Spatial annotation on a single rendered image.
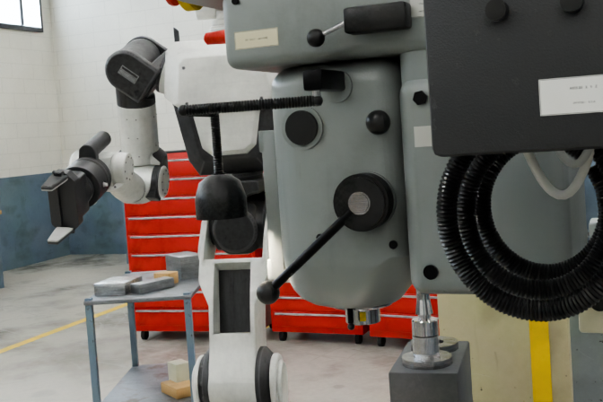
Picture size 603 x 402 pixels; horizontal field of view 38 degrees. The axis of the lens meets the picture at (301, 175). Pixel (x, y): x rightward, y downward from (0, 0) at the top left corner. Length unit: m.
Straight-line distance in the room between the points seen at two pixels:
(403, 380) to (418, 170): 0.60
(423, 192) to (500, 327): 1.95
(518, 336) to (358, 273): 1.89
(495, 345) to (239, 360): 1.27
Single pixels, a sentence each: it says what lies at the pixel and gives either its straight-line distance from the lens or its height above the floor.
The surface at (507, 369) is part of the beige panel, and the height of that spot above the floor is 0.72.
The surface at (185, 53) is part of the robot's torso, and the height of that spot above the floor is 1.73.
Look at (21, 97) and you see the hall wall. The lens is 12.27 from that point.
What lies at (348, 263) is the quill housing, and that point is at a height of 1.38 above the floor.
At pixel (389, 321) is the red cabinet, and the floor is 0.20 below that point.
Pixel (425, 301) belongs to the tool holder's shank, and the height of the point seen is 1.23.
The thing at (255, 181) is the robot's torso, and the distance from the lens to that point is 1.92.
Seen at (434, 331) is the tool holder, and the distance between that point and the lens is 1.56.
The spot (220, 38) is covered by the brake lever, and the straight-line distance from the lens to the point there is 1.36.
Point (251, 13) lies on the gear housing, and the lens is 1.10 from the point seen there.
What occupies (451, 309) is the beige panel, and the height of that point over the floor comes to 0.92.
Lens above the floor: 1.55
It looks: 3 degrees down
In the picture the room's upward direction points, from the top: 4 degrees counter-clockwise
